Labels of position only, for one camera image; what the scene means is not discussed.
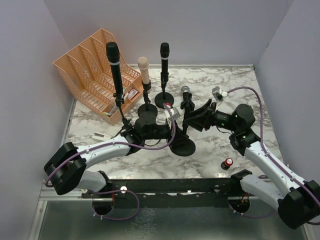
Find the red white staples box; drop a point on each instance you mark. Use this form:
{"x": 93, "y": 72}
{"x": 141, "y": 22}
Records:
{"x": 132, "y": 93}

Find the black microphone silver grille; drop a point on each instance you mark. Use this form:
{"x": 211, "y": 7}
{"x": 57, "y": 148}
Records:
{"x": 186, "y": 98}

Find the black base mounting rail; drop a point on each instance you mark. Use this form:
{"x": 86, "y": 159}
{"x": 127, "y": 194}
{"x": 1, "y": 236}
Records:
{"x": 182, "y": 192}

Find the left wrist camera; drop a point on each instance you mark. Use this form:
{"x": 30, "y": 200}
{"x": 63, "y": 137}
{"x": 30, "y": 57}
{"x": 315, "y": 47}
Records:
{"x": 171, "y": 113}

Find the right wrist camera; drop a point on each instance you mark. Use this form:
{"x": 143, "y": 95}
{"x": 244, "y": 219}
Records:
{"x": 219, "y": 94}

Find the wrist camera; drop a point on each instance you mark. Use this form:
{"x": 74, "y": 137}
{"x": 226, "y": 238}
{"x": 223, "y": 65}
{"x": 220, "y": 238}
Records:
{"x": 171, "y": 113}
{"x": 219, "y": 94}

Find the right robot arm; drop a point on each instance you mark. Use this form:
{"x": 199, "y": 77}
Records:
{"x": 296, "y": 201}

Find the red black small bottle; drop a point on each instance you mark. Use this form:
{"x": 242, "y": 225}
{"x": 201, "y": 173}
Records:
{"x": 226, "y": 164}

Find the black tripod microphone stand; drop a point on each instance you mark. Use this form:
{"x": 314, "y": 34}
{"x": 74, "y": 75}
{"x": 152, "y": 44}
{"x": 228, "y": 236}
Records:
{"x": 120, "y": 110}

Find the black microphone white band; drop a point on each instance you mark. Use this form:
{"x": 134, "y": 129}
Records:
{"x": 113, "y": 56}

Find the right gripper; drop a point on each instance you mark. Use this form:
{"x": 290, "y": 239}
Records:
{"x": 208, "y": 115}

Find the small white clip piece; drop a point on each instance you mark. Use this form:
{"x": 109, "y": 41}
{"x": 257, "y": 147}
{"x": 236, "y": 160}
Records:
{"x": 100, "y": 137}

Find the peach pink microphone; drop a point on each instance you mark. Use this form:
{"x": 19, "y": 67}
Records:
{"x": 143, "y": 65}

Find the peach plastic file organizer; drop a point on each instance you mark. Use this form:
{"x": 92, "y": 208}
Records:
{"x": 86, "y": 71}

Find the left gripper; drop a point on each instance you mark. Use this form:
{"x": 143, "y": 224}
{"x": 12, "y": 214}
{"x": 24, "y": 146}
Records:
{"x": 173, "y": 132}

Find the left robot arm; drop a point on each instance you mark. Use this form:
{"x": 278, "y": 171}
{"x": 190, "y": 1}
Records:
{"x": 66, "y": 168}

